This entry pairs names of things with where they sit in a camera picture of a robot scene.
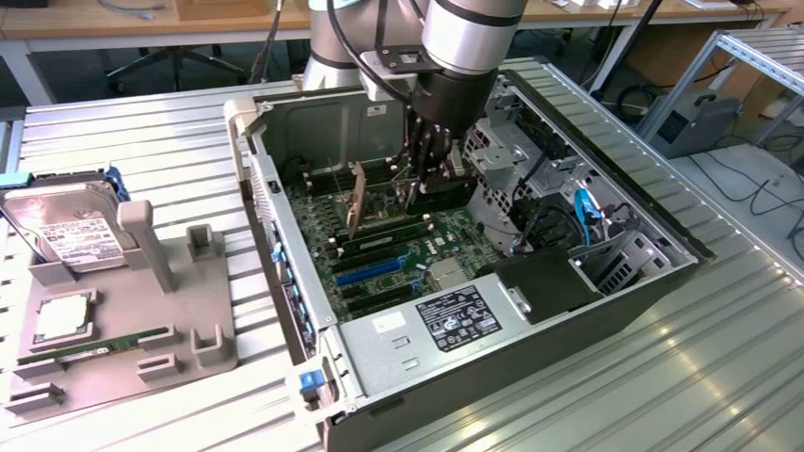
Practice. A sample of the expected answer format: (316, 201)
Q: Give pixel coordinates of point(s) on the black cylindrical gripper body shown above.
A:
(452, 103)

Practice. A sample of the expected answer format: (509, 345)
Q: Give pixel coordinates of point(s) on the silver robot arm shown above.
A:
(471, 33)

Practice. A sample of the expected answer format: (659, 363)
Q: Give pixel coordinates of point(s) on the silver disk bay cage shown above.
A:
(503, 160)

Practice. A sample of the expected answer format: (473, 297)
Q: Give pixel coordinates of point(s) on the thin socket locking lever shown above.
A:
(336, 179)

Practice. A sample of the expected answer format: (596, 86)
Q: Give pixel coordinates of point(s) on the green Dell motherboard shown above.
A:
(445, 235)

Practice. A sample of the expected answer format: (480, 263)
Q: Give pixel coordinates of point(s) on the RAM stick with white labels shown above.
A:
(389, 239)

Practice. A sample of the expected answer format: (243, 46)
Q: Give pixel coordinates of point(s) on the black office chair base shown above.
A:
(176, 66)
(540, 37)

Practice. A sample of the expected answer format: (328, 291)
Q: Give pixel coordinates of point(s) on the silver chipset heatsink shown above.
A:
(447, 273)

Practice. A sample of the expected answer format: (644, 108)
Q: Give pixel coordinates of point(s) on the wooden desk with white legs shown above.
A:
(565, 14)

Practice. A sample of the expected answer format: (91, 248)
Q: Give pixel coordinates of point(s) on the black plastic air shroud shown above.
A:
(540, 287)

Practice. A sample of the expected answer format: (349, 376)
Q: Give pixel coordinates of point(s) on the silver power supply unit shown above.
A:
(376, 358)

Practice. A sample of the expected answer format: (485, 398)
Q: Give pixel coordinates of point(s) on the open black PC case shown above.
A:
(503, 376)

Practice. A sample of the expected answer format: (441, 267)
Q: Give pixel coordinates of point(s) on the blue case latch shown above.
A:
(311, 381)

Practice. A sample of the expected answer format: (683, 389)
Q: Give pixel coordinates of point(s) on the grey plastic parts rack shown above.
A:
(125, 306)

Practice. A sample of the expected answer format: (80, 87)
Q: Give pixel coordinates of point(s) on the silver hard disk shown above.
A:
(69, 226)

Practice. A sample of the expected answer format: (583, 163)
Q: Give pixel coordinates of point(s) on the blue disk carrier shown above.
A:
(12, 181)

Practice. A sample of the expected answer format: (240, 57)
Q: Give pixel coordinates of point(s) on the green loose RAM stick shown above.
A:
(88, 348)

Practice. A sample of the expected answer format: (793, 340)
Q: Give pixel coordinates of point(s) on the CPU chip with metal lid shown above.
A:
(59, 320)

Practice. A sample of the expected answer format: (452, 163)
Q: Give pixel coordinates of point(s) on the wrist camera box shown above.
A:
(389, 80)

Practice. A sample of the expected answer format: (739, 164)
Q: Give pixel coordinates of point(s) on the aluminium profile frame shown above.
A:
(753, 47)

